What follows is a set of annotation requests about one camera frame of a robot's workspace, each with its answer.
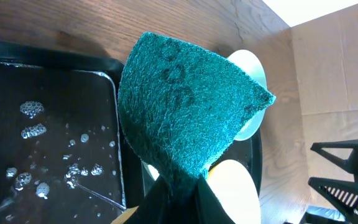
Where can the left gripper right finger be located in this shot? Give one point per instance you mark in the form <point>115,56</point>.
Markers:
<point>208,207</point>

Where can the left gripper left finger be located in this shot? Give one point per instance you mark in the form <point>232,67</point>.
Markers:
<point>158,207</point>

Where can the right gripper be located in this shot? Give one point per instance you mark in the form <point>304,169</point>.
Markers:
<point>325,214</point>

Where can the green scouring sponge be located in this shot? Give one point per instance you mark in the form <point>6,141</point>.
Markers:
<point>181,106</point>

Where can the yellow plate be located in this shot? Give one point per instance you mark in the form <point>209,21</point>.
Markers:
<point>233,186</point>

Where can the black round tray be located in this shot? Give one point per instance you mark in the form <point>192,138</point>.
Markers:
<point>248,153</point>

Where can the black rectangular water tray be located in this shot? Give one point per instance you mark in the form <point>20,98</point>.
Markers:
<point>63,157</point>

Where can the cardboard panel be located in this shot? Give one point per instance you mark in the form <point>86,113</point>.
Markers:
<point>326,61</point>

